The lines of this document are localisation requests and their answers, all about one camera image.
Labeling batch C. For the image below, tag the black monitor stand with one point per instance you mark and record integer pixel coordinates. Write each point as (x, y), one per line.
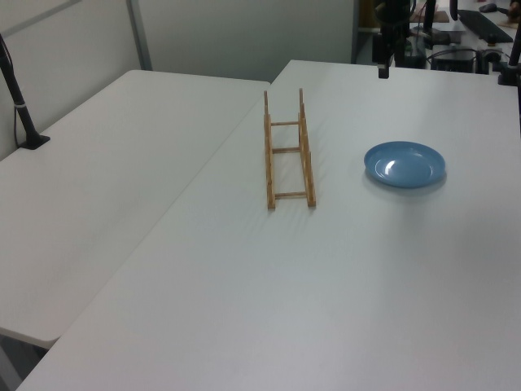
(431, 28)

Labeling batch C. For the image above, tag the black computer keyboard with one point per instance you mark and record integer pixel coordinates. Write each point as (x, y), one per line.
(484, 25)

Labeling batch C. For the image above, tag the grey partition frame post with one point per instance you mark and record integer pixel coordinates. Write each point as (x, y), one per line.
(139, 34)

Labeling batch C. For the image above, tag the dark computer mouse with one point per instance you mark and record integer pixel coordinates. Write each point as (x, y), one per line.
(487, 7)

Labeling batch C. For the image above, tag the black electronics box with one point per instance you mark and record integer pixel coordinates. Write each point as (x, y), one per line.
(452, 60)

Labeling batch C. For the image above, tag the black camera pole with base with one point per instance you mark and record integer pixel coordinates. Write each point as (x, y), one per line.
(19, 106)

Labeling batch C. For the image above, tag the brown wooden board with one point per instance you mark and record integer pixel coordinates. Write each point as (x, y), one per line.
(437, 16)

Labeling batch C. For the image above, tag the blue plastic plate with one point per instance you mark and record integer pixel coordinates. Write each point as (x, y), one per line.
(405, 165)

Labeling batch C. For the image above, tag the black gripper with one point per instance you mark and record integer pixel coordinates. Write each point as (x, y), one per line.
(394, 12)

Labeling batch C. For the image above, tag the wooden plate rack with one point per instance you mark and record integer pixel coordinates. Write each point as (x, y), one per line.
(303, 138)

